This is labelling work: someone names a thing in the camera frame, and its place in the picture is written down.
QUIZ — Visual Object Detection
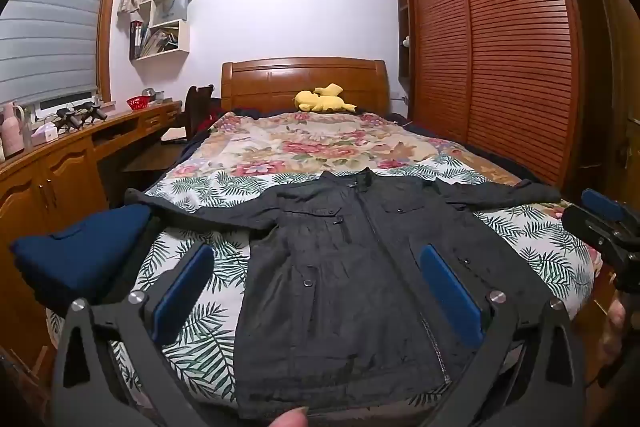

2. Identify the grey window blind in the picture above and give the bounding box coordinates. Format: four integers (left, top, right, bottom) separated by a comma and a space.
0, 0, 113, 106

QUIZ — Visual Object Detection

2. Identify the black device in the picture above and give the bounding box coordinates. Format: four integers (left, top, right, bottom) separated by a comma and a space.
52, 108, 84, 132
80, 103, 109, 126

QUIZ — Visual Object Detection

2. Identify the wooden louvred wardrobe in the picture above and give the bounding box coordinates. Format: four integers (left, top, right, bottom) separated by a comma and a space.
395, 0, 586, 194

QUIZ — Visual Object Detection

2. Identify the wooden panel door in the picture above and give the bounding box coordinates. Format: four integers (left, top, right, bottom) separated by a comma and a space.
552, 0, 640, 228

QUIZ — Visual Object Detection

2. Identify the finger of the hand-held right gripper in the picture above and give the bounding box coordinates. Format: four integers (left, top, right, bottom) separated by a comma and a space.
561, 188, 640, 253

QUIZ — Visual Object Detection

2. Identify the wooden window frame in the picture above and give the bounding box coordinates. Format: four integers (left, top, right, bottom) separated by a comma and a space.
94, 0, 127, 104

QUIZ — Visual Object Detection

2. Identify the wooden bed headboard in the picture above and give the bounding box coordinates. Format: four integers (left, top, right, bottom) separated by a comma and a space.
221, 57, 391, 115

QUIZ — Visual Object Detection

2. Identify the person's right hand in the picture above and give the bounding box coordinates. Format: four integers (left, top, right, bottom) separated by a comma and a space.
606, 299, 629, 360

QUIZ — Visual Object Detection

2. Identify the wooden desk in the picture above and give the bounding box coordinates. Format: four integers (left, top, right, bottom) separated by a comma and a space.
0, 99, 185, 373

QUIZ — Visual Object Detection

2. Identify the yellow plush toy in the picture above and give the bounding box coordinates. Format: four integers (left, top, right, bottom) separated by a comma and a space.
294, 83, 358, 114

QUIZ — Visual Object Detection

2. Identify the person's left hand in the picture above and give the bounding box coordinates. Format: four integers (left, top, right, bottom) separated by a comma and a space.
271, 407, 309, 427

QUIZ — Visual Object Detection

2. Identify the white paper bag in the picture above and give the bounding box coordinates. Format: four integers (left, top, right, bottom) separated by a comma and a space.
152, 0, 190, 28

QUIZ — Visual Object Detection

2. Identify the rose floral quilt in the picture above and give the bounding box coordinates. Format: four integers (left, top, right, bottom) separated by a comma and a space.
207, 109, 526, 188

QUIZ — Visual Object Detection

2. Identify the black jacket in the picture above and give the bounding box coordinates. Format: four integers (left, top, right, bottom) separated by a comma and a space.
124, 167, 563, 420

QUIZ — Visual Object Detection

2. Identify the white wall shelf unit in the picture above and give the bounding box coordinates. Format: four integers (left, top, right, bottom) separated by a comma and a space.
129, 0, 195, 62

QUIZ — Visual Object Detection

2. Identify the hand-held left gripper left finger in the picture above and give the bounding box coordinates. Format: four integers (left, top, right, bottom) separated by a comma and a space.
50, 243, 217, 427

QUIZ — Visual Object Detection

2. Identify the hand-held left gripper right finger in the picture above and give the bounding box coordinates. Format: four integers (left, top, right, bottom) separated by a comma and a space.
418, 244, 586, 427

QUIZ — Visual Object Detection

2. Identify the dark wooden chair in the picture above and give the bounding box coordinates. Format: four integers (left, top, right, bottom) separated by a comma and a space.
181, 84, 217, 142

